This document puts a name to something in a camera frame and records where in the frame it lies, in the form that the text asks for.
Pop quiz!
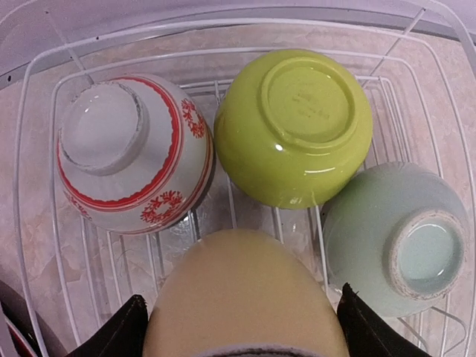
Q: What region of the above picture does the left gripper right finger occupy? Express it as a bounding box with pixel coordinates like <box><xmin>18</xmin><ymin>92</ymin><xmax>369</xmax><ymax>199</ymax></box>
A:
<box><xmin>337</xmin><ymin>283</ymin><xmax>429</xmax><ymax>357</ymax></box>

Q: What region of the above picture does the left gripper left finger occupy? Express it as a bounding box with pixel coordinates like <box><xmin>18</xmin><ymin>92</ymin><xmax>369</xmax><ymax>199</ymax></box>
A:
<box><xmin>68</xmin><ymin>295</ymin><xmax>149</xmax><ymax>356</ymax></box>

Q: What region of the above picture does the light blue floral bowl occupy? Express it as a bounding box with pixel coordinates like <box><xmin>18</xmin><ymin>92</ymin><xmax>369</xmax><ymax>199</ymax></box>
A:
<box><xmin>321</xmin><ymin>161</ymin><xmax>470</xmax><ymax>318</ymax></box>

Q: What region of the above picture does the dark red black plate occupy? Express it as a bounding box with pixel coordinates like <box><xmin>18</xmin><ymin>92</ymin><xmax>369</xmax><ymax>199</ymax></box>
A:
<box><xmin>1</xmin><ymin>281</ymin><xmax>67</xmax><ymax>356</ymax></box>

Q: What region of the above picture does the pale yellow mug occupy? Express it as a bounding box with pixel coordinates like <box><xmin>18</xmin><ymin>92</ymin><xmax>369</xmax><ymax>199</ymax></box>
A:
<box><xmin>143</xmin><ymin>229</ymin><xmax>348</xmax><ymax>356</ymax></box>

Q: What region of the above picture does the white red patterned bowl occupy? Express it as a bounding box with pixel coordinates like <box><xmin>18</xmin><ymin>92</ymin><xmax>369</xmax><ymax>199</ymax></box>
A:
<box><xmin>56</xmin><ymin>74</ymin><xmax>214</xmax><ymax>235</ymax></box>

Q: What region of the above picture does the lime green bowl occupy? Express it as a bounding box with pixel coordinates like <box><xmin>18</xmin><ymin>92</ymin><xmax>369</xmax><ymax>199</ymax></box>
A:
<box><xmin>214</xmin><ymin>49</ymin><xmax>373</xmax><ymax>210</ymax></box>

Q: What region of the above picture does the white wire dish rack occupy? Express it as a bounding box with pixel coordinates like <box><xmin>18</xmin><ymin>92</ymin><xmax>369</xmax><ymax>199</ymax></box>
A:
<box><xmin>1</xmin><ymin>1</ymin><xmax>475</xmax><ymax>356</ymax></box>

